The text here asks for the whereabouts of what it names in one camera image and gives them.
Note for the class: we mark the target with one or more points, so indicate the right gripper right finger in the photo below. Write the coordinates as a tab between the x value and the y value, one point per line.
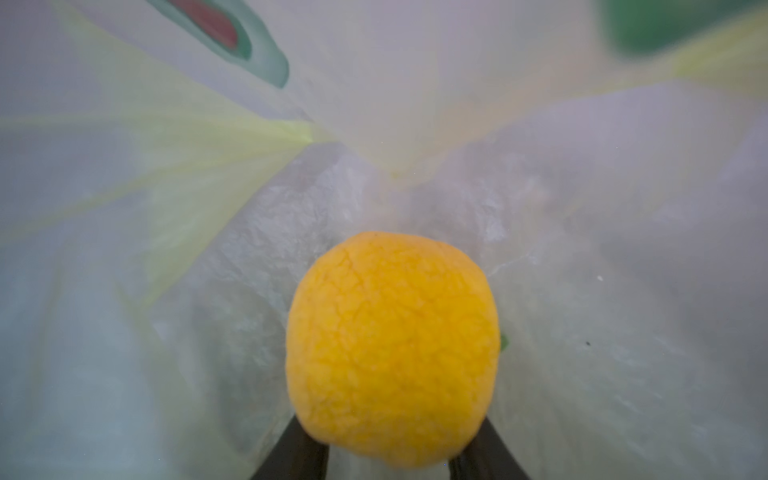
486	457

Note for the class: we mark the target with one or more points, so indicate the yellow plastic bag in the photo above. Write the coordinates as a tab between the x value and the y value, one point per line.
171	169

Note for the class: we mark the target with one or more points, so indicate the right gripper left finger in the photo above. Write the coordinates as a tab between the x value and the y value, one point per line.
295	456

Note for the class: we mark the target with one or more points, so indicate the yellow toy lemon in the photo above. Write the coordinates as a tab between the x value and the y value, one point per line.
392	349

